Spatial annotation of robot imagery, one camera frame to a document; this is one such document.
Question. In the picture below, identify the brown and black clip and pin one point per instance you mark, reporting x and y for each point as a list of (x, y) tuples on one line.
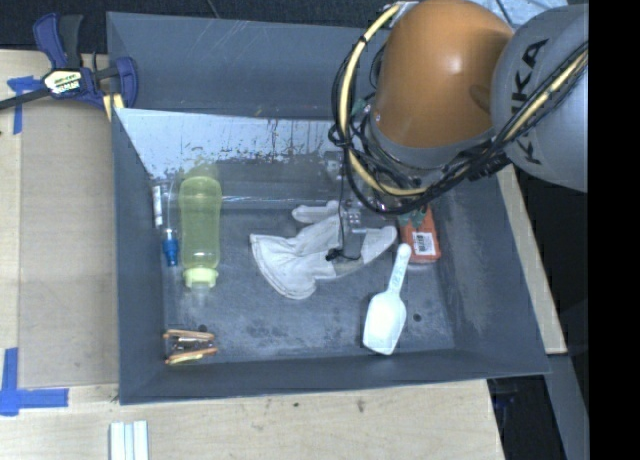
[(189, 335)]

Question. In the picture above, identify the yellow-green plastic bottle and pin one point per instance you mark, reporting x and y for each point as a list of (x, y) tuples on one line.
[(200, 218)]

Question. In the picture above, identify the clear tube with blue tip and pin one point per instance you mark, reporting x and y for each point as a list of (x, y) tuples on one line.
[(170, 248)]

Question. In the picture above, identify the orange packet with barcode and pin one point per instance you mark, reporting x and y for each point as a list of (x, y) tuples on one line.
[(425, 243)]

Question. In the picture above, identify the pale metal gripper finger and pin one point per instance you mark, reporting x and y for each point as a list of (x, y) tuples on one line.
[(358, 243)]

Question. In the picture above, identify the white plastic scoop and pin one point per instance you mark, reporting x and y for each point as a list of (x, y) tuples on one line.
[(384, 320)]

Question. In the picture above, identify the grey metal bin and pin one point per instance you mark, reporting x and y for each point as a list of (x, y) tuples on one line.
[(280, 318)]

